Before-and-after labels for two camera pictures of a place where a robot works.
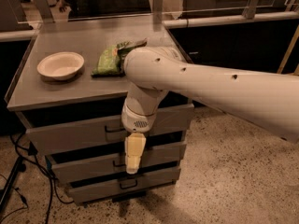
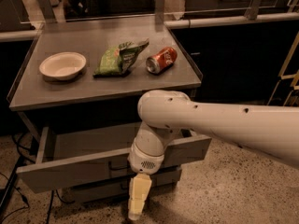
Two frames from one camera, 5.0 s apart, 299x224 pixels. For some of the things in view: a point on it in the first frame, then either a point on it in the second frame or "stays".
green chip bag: x=110 y=60 stays
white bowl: x=61 y=65 stays
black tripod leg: x=19 y=168 stays
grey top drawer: x=48 y=131 → x=77 y=152
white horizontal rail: x=190 y=22 stays
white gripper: x=136 y=121 → x=144 y=162
